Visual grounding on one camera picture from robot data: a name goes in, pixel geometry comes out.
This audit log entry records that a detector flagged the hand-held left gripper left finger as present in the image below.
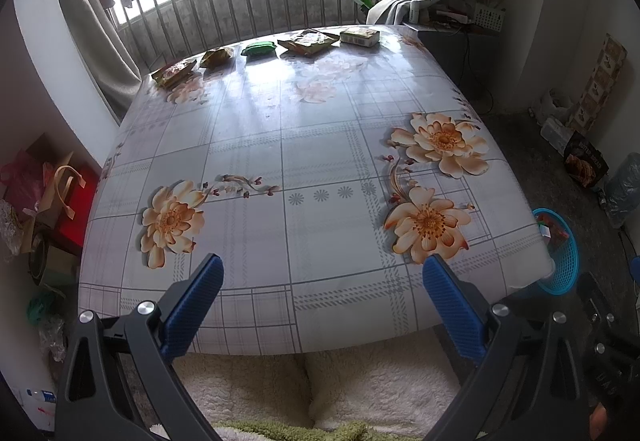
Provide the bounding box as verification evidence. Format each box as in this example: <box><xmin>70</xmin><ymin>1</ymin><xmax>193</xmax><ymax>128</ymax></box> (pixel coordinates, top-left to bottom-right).
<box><xmin>55</xmin><ymin>252</ymin><xmax>225</xmax><ymax>441</ymax></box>

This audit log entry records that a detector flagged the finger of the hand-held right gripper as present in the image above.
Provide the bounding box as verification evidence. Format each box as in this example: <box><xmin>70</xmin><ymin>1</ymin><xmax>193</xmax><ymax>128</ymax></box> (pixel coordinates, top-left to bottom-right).
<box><xmin>576</xmin><ymin>271</ymin><xmax>613</xmax><ymax>322</ymax></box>

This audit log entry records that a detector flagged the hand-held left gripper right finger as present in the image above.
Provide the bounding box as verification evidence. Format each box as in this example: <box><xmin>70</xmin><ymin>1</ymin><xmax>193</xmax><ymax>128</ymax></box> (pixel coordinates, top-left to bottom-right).
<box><xmin>421</xmin><ymin>253</ymin><xmax>593</xmax><ymax>441</ymax></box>

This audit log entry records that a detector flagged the blue plastic basket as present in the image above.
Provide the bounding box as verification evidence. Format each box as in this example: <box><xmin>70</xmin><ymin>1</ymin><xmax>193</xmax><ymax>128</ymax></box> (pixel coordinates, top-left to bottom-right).
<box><xmin>531</xmin><ymin>208</ymin><xmax>580</xmax><ymax>295</ymax></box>

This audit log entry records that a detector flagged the large clear water jug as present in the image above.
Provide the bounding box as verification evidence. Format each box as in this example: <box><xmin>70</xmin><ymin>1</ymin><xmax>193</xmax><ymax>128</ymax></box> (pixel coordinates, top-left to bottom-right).
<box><xmin>602</xmin><ymin>165</ymin><xmax>640</xmax><ymax>228</ymax></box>

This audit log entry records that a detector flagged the white fleece clothing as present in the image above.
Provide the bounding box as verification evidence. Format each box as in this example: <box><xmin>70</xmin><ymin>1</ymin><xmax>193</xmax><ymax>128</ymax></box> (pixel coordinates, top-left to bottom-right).
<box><xmin>170</xmin><ymin>328</ymin><xmax>463</xmax><ymax>441</ymax></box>

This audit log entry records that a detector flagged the dark snack bag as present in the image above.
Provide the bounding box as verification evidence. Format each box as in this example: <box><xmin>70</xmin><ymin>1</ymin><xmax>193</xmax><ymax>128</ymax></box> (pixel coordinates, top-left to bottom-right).
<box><xmin>564</xmin><ymin>131</ymin><xmax>610</xmax><ymax>190</ymax></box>

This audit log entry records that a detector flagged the beige round box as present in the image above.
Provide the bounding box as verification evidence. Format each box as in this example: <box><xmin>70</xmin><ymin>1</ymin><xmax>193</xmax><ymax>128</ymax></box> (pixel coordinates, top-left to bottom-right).
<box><xmin>27</xmin><ymin>241</ymin><xmax>78</xmax><ymax>292</ymax></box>

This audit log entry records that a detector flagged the green plastic bag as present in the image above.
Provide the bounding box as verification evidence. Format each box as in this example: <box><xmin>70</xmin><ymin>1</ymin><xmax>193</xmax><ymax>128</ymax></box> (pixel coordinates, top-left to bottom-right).
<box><xmin>27</xmin><ymin>293</ymin><xmax>66</xmax><ymax>327</ymax></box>

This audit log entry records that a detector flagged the green fleece cloth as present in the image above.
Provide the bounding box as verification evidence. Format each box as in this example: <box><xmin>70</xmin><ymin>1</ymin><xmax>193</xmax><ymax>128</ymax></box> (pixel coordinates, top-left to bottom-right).
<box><xmin>215</xmin><ymin>420</ymin><xmax>371</xmax><ymax>441</ymax></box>

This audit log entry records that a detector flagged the white plastic container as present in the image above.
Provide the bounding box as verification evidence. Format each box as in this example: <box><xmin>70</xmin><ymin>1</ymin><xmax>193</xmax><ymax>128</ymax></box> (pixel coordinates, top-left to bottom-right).
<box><xmin>540</xmin><ymin>117</ymin><xmax>573</xmax><ymax>152</ymax></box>

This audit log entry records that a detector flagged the white and blue box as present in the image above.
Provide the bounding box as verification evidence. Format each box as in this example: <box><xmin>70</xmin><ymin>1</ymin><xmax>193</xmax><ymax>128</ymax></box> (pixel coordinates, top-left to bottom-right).
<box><xmin>15</xmin><ymin>383</ymin><xmax>58</xmax><ymax>422</ymax></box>

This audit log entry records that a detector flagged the floral plastic tablecloth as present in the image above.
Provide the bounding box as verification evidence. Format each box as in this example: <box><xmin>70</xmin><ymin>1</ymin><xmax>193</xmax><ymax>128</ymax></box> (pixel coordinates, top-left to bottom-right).
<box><xmin>77</xmin><ymin>23</ymin><xmax>556</xmax><ymax>357</ymax></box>

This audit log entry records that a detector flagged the crumpled translucent bag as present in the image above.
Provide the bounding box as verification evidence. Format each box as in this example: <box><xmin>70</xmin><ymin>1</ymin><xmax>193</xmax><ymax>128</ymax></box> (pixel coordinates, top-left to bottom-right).
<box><xmin>542</xmin><ymin>88</ymin><xmax>573</xmax><ymax>120</ymax></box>

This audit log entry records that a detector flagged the pink plastic bag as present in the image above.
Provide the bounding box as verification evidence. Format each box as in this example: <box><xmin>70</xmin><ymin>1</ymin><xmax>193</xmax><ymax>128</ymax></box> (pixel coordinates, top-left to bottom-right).
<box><xmin>0</xmin><ymin>148</ymin><xmax>48</xmax><ymax>209</ymax></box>

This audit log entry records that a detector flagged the printed cardboard carton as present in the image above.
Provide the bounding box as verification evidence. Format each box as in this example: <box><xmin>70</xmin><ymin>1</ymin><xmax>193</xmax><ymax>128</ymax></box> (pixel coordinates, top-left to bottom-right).
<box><xmin>567</xmin><ymin>33</ymin><xmax>628</xmax><ymax>134</ymax></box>

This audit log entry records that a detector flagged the orange golden snack packet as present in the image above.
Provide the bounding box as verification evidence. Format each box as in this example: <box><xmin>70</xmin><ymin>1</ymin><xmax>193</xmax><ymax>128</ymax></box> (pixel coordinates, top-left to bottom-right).
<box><xmin>151</xmin><ymin>59</ymin><xmax>197</xmax><ymax>88</ymax></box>

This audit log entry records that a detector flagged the grey cabinet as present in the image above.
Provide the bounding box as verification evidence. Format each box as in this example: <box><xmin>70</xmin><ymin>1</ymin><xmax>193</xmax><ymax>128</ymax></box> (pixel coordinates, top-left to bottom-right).
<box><xmin>400</xmin><ymin>23</ymin><xmax>496</xmax><ymax>114</ymax></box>

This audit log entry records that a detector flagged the small golden snack packet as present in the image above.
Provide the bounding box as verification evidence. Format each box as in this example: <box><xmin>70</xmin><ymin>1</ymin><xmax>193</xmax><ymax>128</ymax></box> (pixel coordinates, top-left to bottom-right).
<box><xmin>200</xmin><ymin>47</ymin><xmax>235</xmax><ymax>70</ymax></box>

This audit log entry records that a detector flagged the small green packet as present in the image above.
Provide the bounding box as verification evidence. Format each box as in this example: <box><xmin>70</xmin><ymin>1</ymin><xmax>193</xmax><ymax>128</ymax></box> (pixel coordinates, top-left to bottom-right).
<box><xmin>241</xmin><ymin>41</ymin><xmax>277</xmax><ymax>58</ymax></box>

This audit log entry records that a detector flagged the large golden snack packet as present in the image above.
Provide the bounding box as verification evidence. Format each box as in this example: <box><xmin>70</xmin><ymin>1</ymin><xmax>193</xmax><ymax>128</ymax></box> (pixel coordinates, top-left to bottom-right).
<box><xmin>277</xmin><ymin>28</ymin><xmax>341</xmax><ymax>58</ymax></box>

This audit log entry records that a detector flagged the golden white tissue pack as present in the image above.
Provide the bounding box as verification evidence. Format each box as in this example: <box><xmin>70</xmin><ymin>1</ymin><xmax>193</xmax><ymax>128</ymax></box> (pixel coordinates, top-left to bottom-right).
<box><xmin>340</xmin><ymin>26</ymin><xmax>381</xmax><ymax>50</ymax></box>

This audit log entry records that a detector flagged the white perforated organizer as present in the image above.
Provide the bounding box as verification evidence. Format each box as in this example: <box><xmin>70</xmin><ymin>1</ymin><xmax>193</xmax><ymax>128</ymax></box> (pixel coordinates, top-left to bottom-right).
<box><xmin>471</xmin><ymin>3</ymin><xmax>507</xmax><ymax>32</ymax></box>

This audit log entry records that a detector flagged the beige ribbon handle bag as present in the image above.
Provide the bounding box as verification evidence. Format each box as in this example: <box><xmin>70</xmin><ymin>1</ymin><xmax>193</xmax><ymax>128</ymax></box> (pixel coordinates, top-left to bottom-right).
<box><xmin>27</xmin><ymin>151</ymin><xmax>86</xmax><ymax>252</ymax></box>

